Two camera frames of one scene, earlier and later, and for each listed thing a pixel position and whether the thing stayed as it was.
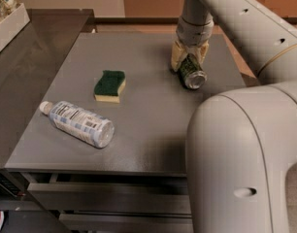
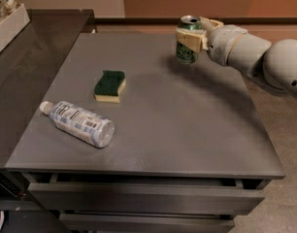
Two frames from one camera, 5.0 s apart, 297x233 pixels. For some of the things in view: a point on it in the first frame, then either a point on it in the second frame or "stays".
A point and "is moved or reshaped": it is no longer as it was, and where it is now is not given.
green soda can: [191, 72] is moved or reshaped
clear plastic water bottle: [79, 122] stays
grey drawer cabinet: [103, 140] stays
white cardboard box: [5, 31] stays
